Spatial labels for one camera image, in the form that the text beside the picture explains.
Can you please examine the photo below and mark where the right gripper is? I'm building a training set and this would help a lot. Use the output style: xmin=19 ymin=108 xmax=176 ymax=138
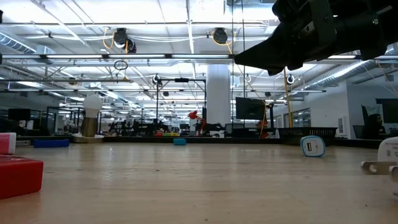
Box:
xmin=233 ymin=0 xmax=389 ymax=77

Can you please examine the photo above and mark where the dark monitor screen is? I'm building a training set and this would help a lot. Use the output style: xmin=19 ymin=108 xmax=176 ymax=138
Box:
xmin=7 ymin=108 xmax=32 ymax=121
xmin=235 ymin=96 xmax=266 ymax=121

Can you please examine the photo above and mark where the white building pillar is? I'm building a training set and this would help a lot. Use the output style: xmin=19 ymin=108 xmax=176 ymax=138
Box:
xmin=206 ymin=63 xmax=233 ymax=133

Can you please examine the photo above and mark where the black plastic basket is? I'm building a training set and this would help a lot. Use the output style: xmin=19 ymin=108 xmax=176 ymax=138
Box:
xmin=276 ymin=126 xmax=339 ymax=146

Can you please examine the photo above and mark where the red desk lamp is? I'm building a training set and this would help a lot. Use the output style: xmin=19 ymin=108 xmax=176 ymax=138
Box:
xmin=187 ymin=110 xmax=208 ymax=137

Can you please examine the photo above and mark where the person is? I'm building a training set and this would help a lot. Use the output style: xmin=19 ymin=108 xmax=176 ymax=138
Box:
xmin=362 ymin=113 xmax=388 ymax=140

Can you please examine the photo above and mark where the white light bulb on base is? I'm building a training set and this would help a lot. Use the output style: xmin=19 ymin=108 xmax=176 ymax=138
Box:
xmin=72 ymin=93 xmax=105 ymax=144

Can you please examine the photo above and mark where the blue flat box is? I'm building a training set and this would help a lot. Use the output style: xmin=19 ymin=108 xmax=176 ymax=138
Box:
xmin=33 ymin=139 xmax=70 ymax=149

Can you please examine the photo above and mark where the red flat box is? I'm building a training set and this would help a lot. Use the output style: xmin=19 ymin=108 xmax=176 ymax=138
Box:
xmin=0 ymin=155 xmax=44 ymax=200

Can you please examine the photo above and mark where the yellow cable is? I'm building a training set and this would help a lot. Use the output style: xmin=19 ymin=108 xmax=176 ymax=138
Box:
xmin=282 ymin=67 xmax=295 ymax=128

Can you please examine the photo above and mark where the black hanging cable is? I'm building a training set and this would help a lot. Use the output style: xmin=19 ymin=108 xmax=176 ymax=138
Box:
xmin=229 ymin=0 xmax=234 ymax=130
xmin=241 ymin=0 xmax=246 ymax=128

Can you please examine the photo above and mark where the black ceiling cable reel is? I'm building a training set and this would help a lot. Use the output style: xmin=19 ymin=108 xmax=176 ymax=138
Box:
xmin=112 ymin=27 xmax=137 ymax=54
xmin=212 ymin=27 xmax=229 ymax=45

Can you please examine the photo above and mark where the black gantry frame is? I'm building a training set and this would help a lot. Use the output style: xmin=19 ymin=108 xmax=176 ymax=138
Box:
xmin=155 ymin=77 xmax=208 ymax=137

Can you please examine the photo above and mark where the teal and white wall charger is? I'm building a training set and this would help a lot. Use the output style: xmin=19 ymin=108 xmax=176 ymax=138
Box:
xmin=300 ymin=135 xmax=326 ymax=158

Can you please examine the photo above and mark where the black table frame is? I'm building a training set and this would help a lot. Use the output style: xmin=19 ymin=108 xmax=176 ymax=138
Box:
xmin=15 ymin=135 xmax=383 ymax=146

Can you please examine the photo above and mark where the dark wall screen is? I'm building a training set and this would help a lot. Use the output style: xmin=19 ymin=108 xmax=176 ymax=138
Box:
xmin=375 ymin=98 xmax=398 ymax=124

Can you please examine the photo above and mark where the purple and white wall charger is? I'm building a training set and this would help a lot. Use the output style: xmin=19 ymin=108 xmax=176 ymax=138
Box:
xmin=361 ymin=136 xmax=398 ymax=183

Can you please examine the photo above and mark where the pink and white wall charger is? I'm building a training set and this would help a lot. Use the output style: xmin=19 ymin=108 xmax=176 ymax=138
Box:
xmin=0 ymin=133 xmax=17 ymax=156

